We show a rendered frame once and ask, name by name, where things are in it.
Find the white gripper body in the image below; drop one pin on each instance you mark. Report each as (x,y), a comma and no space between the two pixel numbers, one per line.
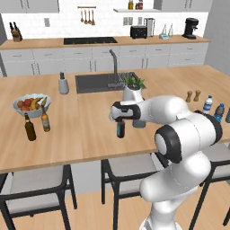
(115,113)

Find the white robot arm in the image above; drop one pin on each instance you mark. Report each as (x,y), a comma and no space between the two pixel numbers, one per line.
(185,134)

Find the teal stand with glass bottles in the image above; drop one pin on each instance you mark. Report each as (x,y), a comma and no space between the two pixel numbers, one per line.
(165,36)

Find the dark glass bottle blue label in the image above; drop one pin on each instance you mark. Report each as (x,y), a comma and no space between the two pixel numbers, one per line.
(120,130)

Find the clear grey plastic bottle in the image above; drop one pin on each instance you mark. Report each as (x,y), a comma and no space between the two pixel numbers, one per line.
(139,123)

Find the green plant in white pot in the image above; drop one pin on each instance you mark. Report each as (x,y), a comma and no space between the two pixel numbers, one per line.
(132,91)

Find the dark grey sink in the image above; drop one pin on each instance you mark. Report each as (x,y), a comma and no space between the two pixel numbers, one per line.
(92,82)

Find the grey metal tap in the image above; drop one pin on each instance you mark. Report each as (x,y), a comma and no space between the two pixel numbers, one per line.
(115,68)

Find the black stool grey seat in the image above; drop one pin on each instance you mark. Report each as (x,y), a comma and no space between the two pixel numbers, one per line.
(220,163)
(131,169)
(33,185)

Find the grey soap dispenser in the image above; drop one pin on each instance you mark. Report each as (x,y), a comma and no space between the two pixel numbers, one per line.
(63,85)

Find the grey lower cupboard run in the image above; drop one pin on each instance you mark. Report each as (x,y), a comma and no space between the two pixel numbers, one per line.
(90,60)

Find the amber glass bottle pale label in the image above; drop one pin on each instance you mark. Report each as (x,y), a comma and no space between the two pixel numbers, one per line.
(45,121)

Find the brown wooden shaker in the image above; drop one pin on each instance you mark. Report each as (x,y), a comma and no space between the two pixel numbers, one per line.
(197,95)
(189,97)

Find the black hob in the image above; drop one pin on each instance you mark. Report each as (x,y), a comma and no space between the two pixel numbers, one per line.
(90,40)

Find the yellow banana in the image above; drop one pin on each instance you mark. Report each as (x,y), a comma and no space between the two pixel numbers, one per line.
(36,102)

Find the black toaster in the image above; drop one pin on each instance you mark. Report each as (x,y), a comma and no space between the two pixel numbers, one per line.
(138,32)

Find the white fruit bowl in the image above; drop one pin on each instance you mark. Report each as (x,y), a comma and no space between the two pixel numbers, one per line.
(30,113)

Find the dark brown glass bottle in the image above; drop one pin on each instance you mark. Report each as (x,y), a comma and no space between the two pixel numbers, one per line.
(30,130)

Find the red apple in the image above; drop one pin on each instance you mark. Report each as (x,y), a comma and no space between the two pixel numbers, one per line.
(28,102)

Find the clear plastic bottle blue label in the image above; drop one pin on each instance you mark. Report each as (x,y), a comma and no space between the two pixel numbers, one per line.
(207,106)

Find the silver electric kettle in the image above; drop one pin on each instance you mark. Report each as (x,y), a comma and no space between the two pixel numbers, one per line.
(149,27)

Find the orange fruit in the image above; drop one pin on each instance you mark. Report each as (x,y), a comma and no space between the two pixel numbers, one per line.
(20,104)

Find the hanging wooden spatula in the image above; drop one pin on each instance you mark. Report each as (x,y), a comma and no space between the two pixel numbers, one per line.
(92,19)

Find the hanging wooden spoon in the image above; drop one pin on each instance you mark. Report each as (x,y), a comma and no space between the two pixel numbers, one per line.
(85,18)
(82,17)
(89,18)

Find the dark blue plastic bottle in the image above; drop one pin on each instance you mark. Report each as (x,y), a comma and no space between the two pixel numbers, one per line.
(219,113)

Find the yellow jar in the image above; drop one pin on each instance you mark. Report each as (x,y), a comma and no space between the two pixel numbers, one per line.
(130,4)

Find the red jar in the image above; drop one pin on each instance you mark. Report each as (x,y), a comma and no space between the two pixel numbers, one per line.
(139,4)

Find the black coffee machine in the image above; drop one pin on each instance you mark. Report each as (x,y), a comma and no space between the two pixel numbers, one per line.
(190,28)

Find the wooden knife block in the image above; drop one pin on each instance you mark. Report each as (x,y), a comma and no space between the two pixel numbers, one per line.
(16,34)

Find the grey upper cupboards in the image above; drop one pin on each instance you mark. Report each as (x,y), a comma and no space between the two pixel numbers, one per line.
(30,5)
(185,4)

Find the grey double wall outlet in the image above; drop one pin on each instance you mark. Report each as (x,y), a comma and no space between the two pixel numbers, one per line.
(128,21)

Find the white wall shelf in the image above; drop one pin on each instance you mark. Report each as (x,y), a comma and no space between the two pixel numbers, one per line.
(136,10)

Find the wooden utensil rail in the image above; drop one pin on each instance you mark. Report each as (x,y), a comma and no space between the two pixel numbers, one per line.
(86,7)

